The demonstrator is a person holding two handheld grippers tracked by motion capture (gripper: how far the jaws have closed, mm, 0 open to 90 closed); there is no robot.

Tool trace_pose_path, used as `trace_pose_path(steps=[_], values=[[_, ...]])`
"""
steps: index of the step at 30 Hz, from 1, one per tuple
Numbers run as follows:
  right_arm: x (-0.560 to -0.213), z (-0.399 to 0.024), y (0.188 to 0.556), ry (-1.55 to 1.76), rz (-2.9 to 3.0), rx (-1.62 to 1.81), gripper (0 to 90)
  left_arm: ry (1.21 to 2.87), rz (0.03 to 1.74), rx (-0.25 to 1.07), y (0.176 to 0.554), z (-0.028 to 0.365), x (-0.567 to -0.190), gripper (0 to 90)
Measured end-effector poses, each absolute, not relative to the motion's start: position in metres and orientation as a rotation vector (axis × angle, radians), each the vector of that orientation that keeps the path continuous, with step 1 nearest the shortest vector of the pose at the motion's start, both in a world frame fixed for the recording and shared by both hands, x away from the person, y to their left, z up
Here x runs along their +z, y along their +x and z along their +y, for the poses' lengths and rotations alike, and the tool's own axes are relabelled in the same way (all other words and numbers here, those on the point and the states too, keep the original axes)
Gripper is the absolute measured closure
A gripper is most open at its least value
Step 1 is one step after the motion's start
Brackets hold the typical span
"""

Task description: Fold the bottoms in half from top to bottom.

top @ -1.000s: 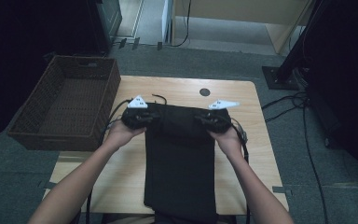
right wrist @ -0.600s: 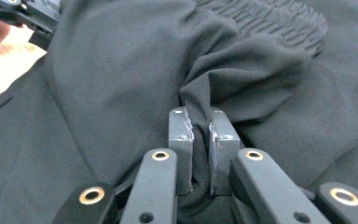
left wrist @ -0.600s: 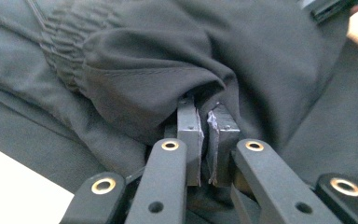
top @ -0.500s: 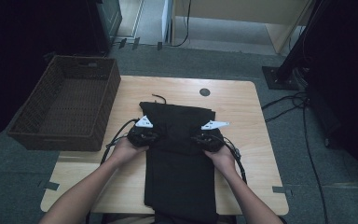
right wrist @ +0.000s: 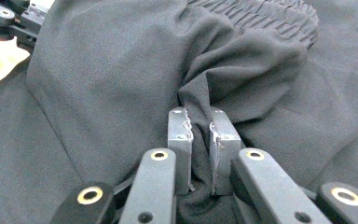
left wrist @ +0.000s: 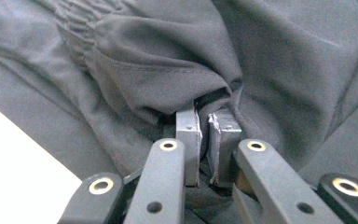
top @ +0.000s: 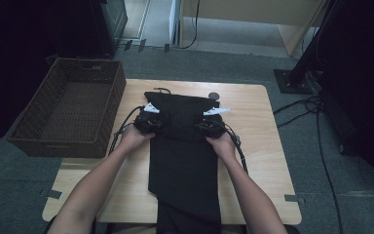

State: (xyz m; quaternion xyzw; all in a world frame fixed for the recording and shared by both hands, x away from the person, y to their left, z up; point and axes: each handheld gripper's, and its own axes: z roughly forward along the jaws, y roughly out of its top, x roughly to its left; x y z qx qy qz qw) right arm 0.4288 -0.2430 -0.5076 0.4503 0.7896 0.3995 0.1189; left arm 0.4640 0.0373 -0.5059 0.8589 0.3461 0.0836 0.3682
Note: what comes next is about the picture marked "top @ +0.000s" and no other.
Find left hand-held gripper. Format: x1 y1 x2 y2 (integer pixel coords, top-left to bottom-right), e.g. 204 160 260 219
133 101 164 135

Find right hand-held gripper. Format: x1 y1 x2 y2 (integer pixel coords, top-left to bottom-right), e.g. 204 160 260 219
198 106 231 139

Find black pants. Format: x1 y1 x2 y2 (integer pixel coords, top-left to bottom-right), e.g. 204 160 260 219
143 87 223 234

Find brown wicker basket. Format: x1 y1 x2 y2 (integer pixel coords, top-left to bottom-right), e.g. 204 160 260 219
7 58 127 159

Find person's left hand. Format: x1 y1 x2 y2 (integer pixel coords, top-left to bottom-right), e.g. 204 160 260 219
118 125 156 155

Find person's right hand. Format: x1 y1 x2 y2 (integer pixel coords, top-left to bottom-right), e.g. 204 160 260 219
205 131 238 162

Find black metal stand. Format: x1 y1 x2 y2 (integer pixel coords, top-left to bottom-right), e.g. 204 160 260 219
273 0 342 96

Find dark cabinet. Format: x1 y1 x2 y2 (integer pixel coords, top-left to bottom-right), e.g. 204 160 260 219
89 0 129 59

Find white board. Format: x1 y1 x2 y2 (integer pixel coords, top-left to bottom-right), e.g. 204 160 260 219
168 0 181 46

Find person's beige clothing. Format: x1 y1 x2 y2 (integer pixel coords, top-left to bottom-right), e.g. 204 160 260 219
110 226 159 234

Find light wooden cabinet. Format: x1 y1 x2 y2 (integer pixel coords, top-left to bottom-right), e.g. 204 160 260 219
178 0 328 59

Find dark curtain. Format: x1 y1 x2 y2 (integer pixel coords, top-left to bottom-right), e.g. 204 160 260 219
318 0 374 199
0 0 94 152

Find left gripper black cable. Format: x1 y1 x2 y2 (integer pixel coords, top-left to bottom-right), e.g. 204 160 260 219
108 105 144 155

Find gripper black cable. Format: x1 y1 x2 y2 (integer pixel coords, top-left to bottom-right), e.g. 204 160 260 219
108 105 144 155
222 121 249 175

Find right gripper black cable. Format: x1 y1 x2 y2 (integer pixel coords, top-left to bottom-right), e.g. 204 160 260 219
222 121 249 175

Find black floor cable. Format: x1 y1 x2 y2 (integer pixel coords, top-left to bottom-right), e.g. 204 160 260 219
272 97 322 115
315 100 345 234
276 108 319 129

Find black hanging cable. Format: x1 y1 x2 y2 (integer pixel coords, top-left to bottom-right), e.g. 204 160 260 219
178 0 201 51

